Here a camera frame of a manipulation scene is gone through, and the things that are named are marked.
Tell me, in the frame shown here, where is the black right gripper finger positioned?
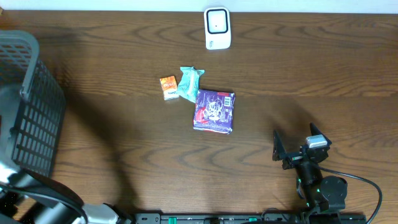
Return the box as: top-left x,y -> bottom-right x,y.
272,130 -> 285,161
310,123 -> 332,146

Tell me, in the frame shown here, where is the purple snack packet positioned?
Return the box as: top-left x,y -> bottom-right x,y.
193,90 -> 236,134

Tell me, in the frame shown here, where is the teal snack wrapper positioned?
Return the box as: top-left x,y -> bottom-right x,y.
177,67 -> 205,103

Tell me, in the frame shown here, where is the orange small snack box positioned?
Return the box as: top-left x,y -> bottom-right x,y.
160,76 -> 179,100

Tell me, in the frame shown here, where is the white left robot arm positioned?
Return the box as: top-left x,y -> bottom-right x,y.
1,89 -> 136,223

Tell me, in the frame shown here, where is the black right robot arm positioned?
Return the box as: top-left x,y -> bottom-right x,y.
272,123 -> 348,213

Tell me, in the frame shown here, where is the white barcode scanner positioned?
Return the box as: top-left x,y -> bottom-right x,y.
203,7 -> 232,50

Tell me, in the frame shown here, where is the black mesh plastic basket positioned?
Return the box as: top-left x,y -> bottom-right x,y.
1,30 -> 66,177

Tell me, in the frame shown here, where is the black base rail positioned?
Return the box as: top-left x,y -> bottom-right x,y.
133,212 -> 367,224

